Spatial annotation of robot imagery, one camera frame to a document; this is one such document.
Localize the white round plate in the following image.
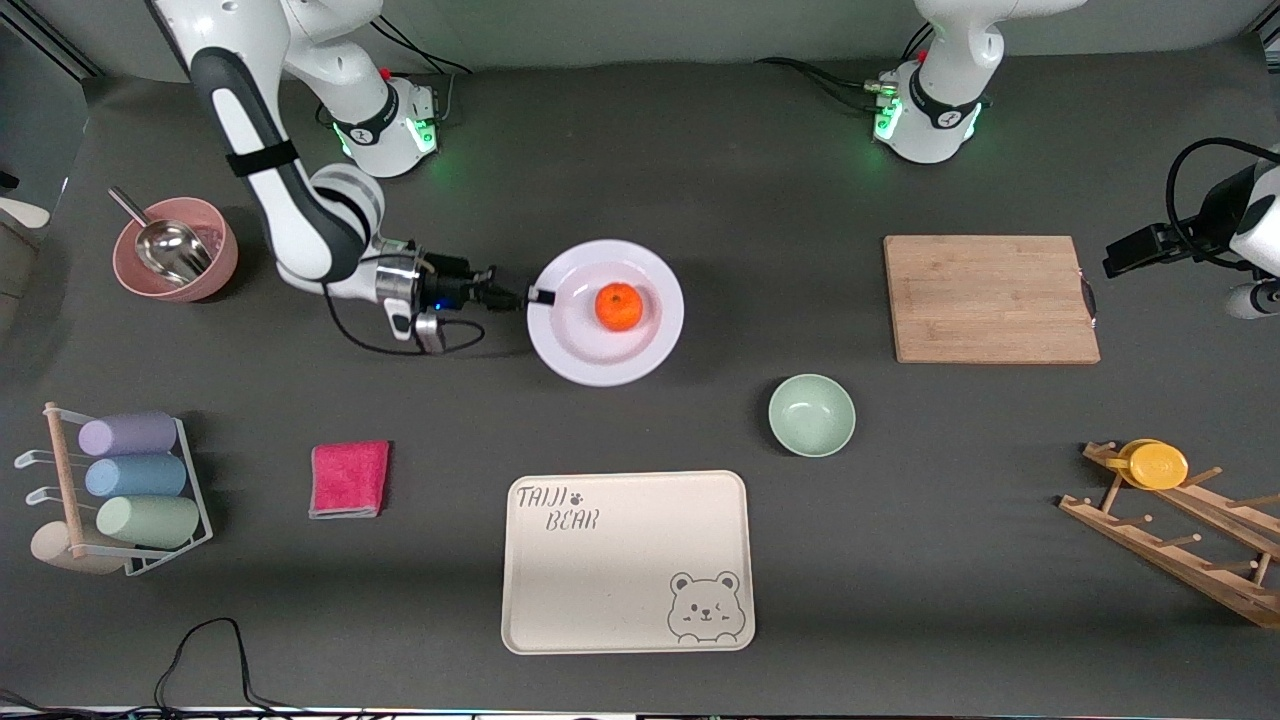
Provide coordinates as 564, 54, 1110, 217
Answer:
526, 238, 686, 388

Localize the orange fruit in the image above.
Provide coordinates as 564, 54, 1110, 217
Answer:
595, 282, 643, 332

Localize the wooden cutting board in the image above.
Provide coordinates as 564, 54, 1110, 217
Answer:
884, 235, 1102, 365

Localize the yellow cup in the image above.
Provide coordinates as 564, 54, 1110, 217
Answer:
1105, 439, 1190, 491

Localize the pink folded cloth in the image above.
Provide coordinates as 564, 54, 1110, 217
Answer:
309, 440, 392, 520

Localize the pink bowl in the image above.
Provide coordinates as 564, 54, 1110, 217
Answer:
112, 196, 240, 303

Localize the metal scoop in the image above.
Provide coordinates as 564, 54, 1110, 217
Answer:
108, 187, 213, 286

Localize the beige bear print tray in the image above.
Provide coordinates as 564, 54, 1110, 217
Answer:
500, 470, 756, 656

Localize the wooden peg drying rack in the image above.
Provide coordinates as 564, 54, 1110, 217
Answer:
1058, 440, 1280, 631

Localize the pale green bowl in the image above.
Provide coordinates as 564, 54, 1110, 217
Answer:
768, 374, 857, 459

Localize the purple cup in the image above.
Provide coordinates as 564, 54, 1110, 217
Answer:
78, 413, 179, 458

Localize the blue cup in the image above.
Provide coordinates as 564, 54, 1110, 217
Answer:
84, 455, 189, 499

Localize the light green cup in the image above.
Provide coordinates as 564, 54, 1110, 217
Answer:
96, 495, 201, 549

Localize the wooden rack rod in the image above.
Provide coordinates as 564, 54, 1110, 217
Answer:
44, 402, 89, 559

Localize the beige cup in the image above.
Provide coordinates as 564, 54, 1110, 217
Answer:
30, 520, 126, 576

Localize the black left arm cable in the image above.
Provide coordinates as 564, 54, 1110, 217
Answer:
1165, 137, 1280, 271

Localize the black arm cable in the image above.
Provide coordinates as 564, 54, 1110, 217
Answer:
1165, 137, 1280, 271
322, 283, 486, 356

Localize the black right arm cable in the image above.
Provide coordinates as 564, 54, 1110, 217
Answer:
322, 283, 486, 356

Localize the black right base cable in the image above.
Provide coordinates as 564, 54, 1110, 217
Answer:
368, 12, 475, 119

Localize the black base cable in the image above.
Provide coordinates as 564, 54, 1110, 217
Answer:
368, 12, 475, 119
755, 56, 896, 113

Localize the black left base cable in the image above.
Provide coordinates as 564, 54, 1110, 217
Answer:
755, 56, 896, 113

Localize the black cable on table edge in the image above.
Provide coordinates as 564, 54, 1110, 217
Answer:
0, 617, 401, 720

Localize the white wire cup rack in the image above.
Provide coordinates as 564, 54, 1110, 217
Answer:
14, 402, 214, 578

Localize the black metal frame bar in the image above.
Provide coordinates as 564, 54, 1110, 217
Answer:
0, 15, 106, 81

